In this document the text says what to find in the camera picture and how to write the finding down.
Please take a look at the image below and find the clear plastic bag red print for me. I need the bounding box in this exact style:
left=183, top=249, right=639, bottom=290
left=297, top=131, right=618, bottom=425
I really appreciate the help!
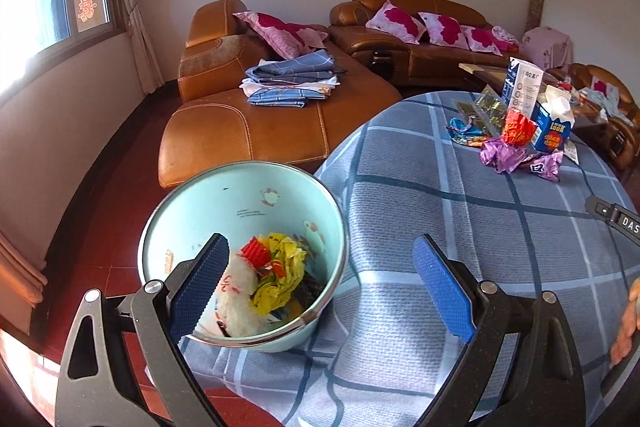
left=216, top=254, right=267, bottom=337

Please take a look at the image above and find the yellow plastic bag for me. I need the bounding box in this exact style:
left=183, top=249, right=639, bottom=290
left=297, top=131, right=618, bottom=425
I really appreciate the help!
left=250, top=233, right=307, bottom=317

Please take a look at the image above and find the light blue trash bin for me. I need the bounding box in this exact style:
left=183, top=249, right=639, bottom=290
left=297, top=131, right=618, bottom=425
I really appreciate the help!
left=138, top=161, right=348, bottom=352

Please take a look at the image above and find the person right hand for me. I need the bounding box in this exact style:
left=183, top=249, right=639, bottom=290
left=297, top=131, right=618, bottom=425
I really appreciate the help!
left=610, top=279, right=640, bottom=366

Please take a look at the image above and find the brown leather armchair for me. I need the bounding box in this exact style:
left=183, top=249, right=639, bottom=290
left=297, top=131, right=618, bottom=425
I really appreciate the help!
left=548, top=63, right=639, bottom=176

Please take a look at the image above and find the small paper tag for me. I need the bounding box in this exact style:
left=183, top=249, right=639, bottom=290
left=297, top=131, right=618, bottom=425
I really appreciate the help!
left=563, top=140, right=579, bottom=166

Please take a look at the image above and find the blue plaid tablecloth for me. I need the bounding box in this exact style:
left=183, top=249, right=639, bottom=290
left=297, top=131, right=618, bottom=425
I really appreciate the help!
left=181, top=91, right=639, bottom=426

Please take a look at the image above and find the wooden coffee table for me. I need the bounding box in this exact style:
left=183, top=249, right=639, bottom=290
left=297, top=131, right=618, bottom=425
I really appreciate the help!
left=459, top=63, right=608, bottom=143

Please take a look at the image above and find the red crumpled wrapper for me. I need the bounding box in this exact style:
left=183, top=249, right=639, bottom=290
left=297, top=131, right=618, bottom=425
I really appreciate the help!
left=501, top=108, right=537, bottom=147

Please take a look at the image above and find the purple crumpled wrapper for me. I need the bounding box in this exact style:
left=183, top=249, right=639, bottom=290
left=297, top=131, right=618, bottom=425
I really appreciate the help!
left=480, top=138, right=527, bottom=173

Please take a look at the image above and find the tall white blue carton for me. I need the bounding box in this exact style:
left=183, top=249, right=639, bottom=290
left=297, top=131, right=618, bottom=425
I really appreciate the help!
left=501, top=57, right=544, bottom=118

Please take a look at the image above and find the blue crumpled wrapper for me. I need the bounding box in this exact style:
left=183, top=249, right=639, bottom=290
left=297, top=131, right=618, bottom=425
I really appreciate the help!
left=446, top=116, right=491, bottom=148

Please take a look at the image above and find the gold green packet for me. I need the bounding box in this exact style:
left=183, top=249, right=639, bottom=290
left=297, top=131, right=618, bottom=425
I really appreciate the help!
left=456, top=86, right=508, bottom=138

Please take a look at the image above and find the pink cloth covered object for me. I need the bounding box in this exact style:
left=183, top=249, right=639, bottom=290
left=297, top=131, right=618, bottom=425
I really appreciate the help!
left=520, top=26, right=574, bottom=70

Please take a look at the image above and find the orange leather chaise sofa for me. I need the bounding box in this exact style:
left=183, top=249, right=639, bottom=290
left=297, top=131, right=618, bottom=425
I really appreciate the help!
left=158, top=0, right=401, bottom=190

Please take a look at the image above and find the pink red cushion right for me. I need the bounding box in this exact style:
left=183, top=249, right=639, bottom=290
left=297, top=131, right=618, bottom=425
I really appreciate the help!
left=460, top=25, right=502, bottom=56

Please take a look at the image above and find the pink red cushion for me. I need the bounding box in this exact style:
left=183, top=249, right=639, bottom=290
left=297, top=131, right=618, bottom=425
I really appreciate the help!
left=460, top=25, right=502, bottom=56
left=419, top=12, right=470, bottom=51
left=366, top=0, right=426, bottom=44

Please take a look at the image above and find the brown leather three-seat sofa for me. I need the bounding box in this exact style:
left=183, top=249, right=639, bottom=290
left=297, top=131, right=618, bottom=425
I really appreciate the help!
left=329, top=0, right=512, bottom=91

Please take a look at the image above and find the folded blue plaid bedding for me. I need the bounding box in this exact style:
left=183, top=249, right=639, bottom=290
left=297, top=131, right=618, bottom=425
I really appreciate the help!
left=240, top=50, right=346, bottom=108

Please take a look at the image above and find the pink red cushion middle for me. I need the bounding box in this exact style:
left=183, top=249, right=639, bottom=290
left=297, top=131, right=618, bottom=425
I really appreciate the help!
left=419, top=12, right=470, bottom=51

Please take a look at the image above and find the pink red pillow on chaise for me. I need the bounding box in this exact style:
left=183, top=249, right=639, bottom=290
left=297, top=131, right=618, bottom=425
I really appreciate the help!
left=233, top=11, right=329, bottom=60

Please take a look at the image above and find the pink red cushion left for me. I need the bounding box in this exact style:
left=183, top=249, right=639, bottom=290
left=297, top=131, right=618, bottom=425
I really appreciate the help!
left=366, top=0, right=426, bottom=44

